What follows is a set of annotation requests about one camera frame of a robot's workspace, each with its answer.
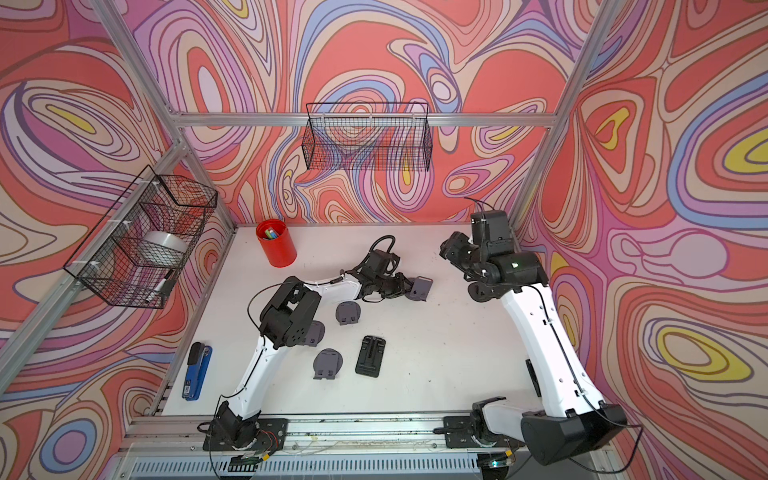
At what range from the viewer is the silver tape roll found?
0.70 meters

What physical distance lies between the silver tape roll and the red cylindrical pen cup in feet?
0.93

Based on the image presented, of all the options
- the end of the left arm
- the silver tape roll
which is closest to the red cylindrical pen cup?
the silver tape roll
